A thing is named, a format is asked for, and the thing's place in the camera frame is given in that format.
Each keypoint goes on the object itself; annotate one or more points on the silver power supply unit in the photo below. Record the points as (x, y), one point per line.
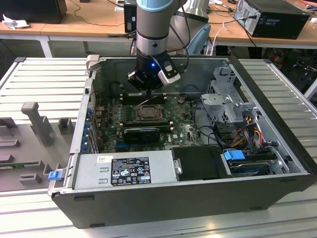
(86, 171)

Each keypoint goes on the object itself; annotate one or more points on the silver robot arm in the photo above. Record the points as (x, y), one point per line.
(152, 19)

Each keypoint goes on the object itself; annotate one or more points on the blue disk carrier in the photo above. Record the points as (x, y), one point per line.
(234, 158)

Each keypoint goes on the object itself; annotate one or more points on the silver metal drive cage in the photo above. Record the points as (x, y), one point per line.
(218, 99)

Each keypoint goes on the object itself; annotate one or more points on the wooden desk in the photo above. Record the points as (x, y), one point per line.
(235, 34)
(86, 15)

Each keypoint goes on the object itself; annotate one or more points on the CPU socket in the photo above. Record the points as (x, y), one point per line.
(135, 109)

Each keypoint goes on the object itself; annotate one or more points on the green RAM stick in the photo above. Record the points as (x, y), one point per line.
(15, 165)

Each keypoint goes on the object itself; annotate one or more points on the black computer box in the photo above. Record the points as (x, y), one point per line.
(32, 10)

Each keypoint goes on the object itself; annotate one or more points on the grey parts rack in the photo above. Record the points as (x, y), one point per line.
(39, 124)

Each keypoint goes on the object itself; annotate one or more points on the blue case latch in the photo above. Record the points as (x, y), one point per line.
(54, 175)

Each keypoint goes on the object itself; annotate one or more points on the green motherboard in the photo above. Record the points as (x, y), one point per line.
(183, 129)

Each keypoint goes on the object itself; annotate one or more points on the black PC tower lying flat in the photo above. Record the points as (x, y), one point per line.
(280, 22)

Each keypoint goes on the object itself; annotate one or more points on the silver coin battery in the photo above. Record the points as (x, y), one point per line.
(180, 100)

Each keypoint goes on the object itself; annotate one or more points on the black RAM slot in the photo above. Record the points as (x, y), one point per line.
(161, 102)
(166, 127)
(148, 122)
(161, 99)
(161, 94)

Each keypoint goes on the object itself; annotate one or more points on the black office chair base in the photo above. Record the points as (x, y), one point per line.
(304, 65)

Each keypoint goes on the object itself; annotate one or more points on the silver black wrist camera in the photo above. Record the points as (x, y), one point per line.
(169, 73)

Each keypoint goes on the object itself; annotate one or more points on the hard disk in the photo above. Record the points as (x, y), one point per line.
(250, 169)

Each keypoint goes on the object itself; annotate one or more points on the black open PC case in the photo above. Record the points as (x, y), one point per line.
(173, 205)

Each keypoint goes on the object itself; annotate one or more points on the crumpled white paper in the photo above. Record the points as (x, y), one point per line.
(15, 23)

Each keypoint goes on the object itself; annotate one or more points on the small black upright tower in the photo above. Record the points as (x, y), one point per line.
(129, 17)

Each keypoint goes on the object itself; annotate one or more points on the CPU with silver top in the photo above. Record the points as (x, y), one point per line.
(149, 112)

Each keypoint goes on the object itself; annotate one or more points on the black plastic shroud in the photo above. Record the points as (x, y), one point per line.
(198, 161)

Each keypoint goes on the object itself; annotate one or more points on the black graphics card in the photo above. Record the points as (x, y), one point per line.
(141, 136)

